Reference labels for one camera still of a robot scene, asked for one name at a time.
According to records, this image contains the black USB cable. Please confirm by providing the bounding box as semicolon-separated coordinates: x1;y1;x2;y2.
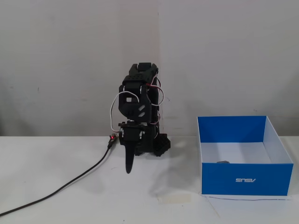
0;140;115;217

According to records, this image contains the blue and white cardboard box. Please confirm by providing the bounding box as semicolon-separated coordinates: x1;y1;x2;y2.
197;115;294;196

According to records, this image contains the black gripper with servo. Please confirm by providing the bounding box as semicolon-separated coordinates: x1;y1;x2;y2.
118;123;147;175

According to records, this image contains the translucent tape strip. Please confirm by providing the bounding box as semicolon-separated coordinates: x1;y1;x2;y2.
157;194;192;204

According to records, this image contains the red and white servo cable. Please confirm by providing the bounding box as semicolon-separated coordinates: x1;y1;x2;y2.
144;77;166;126

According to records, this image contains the thin dark wire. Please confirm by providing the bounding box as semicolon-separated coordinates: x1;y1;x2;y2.
202;195;292;202

